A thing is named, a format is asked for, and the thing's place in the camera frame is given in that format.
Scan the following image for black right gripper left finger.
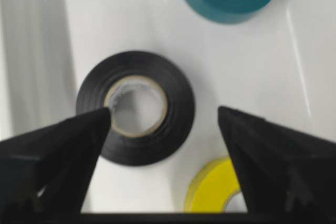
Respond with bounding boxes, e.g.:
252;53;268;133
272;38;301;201
1;108;111;218

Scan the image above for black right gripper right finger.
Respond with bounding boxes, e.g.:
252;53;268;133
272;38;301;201
217;106;335;218

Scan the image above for yellow tape roll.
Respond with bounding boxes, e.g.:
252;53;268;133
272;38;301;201
184;157;241;214

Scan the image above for black tape roll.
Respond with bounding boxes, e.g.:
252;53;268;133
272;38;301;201
76;50;195;166

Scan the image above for white plastic case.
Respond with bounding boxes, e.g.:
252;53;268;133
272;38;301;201
1;0;335;213

